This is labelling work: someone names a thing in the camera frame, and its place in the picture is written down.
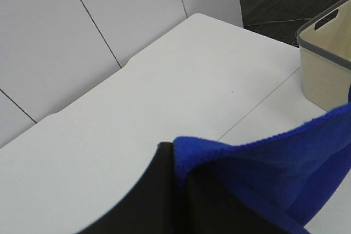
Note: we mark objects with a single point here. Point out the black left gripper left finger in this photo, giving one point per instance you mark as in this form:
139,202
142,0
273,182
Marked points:
151,206

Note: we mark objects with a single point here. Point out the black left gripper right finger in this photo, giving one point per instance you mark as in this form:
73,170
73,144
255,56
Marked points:
211,208

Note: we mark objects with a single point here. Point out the blue microfibre towel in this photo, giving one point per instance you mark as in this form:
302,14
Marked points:
286,178

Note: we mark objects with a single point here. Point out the beige plastic bin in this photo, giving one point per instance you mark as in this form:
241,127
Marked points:
324,44

